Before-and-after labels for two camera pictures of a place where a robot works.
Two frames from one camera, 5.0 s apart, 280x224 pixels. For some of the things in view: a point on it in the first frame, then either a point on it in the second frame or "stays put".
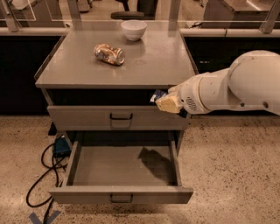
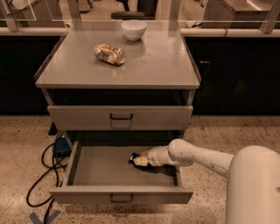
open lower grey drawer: [122, 171] stays put
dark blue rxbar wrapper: [159, 94] to [131, 161]
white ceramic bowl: [134, 29] stays put
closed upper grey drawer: [115, 118] stays put
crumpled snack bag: [109, 54] stays put
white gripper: [189, 94] to [152, 157]
